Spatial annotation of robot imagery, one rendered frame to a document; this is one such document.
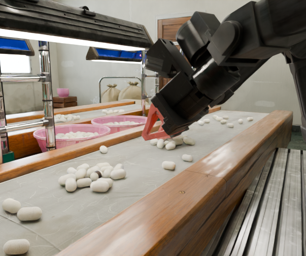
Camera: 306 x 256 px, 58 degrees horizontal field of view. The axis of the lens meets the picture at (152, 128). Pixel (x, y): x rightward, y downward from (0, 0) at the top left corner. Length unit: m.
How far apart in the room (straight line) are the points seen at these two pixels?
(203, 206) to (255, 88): 4.86
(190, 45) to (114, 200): 0.30
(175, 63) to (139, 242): 0.27
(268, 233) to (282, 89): 4.71
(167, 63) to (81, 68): 6.57
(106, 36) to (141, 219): 0.43
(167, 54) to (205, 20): 0.08
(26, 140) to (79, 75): 6.02
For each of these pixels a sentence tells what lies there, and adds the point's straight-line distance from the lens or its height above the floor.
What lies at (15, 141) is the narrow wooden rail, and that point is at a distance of 1.07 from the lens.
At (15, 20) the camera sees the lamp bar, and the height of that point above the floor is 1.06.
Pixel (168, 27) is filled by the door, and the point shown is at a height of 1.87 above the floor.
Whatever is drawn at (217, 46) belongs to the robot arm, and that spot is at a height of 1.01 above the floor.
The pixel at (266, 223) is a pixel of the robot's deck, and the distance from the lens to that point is 0.64.
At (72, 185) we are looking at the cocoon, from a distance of 0.57.
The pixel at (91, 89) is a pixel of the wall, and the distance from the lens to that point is 6.85.
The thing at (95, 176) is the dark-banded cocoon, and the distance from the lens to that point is 0.62.
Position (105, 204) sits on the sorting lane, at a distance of 0.52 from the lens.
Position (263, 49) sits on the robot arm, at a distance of 0.38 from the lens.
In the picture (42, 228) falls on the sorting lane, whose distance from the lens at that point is 0.48.
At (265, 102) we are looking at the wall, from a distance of 5.28.
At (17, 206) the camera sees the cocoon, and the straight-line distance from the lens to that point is 0.53.
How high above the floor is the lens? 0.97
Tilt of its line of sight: 11 degrees down
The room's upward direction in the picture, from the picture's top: straight up
